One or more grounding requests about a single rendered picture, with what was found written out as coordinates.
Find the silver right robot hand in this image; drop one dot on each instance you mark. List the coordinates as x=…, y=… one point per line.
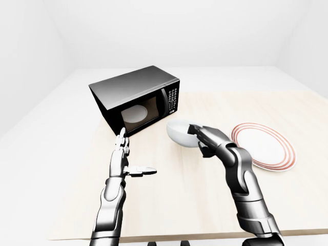
x=208, y=137

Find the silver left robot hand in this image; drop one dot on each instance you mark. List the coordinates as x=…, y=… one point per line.
x=118, y=161

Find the white bowl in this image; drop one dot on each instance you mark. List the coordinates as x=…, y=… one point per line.
x=179, y=134

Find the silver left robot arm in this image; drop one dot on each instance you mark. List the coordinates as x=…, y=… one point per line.
x=109, y=210

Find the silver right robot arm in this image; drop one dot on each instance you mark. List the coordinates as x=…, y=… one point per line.
x=249, y=194

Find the white microwave turntable plate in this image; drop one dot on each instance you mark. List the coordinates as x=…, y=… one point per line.
x=134, y=114

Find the white plate with red rings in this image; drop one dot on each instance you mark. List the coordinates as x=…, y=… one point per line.
x=264, y=147

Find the black microwave oven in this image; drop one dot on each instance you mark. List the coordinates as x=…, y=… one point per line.
x=133, y=101

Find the small dark shape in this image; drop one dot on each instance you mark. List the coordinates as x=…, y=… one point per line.
x=153, y=243
x=185, y=243

